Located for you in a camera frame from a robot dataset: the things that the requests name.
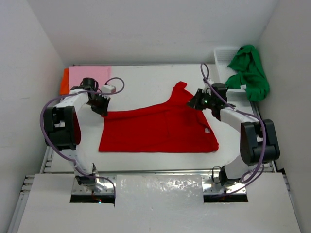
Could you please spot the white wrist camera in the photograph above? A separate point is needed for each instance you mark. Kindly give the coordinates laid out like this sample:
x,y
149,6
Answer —
x,y
109,89
220,88

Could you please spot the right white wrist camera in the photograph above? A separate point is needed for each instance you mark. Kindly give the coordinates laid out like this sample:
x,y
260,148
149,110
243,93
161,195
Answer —
x,y
220,88

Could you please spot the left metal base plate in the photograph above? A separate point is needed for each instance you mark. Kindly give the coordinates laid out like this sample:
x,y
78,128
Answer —
x,y
86,186

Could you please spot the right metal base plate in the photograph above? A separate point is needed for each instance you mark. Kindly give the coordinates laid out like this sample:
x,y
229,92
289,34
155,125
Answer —
x,y
211,185

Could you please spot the orange t shirt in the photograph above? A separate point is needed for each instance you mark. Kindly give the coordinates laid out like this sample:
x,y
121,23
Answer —
x,y
64,87

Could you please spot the metal base plate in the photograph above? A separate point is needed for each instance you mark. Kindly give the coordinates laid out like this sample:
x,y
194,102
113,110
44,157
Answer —
x,y
211,185
86,186

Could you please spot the green t shirt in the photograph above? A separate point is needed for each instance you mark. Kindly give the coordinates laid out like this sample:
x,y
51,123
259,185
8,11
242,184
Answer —
x,y
249,72

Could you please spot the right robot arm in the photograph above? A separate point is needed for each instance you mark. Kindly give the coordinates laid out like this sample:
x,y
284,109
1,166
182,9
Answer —
x,y
258,139

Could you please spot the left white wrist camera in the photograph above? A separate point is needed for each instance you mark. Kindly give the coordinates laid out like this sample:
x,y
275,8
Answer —
x,y
109,89

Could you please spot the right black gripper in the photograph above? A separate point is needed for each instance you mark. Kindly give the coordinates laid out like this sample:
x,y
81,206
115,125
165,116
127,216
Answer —
x,y
195,102

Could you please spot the white plastic bin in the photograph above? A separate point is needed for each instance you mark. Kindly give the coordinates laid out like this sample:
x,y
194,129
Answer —
x,y
223,57

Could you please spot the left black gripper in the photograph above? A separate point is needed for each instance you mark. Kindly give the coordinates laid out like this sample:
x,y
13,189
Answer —
x,y
103,110

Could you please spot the red t shirt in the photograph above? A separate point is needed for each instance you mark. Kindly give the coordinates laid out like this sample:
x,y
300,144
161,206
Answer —
x,y
169,127

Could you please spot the pink t shirt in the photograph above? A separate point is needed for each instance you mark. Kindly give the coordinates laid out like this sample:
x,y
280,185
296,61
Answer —
x,y
100,73

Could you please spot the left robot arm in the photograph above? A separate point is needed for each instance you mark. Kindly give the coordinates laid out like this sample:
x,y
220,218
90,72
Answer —
x,y
62,130

